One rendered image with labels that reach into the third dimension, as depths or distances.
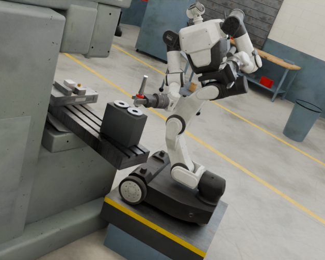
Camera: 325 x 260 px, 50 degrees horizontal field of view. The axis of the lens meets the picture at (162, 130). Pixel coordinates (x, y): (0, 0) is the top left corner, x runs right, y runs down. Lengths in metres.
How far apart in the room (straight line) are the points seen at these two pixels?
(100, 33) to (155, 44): 6.24
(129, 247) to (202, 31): 1.55
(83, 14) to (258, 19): 8.03
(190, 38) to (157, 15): 6.06
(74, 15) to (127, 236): 1.51
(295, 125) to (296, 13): 3.77
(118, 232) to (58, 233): 0.42
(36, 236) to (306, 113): 5.01
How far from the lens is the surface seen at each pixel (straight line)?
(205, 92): 2.25
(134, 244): 2.59
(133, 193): 2.47
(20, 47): 1.69
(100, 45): 2.13
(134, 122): 1.95
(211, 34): 2.17
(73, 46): 1.98
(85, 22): 1.98
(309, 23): 9.37
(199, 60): 2.22
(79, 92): 2.36
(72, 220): 2.57
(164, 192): 2.44
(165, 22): 8.20
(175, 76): 2.30
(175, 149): 2.45
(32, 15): 1.67
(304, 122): 6.45
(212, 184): 2.46
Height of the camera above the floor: 1.89
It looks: 23 degrees down
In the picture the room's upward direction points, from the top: 20 degrees clockwise
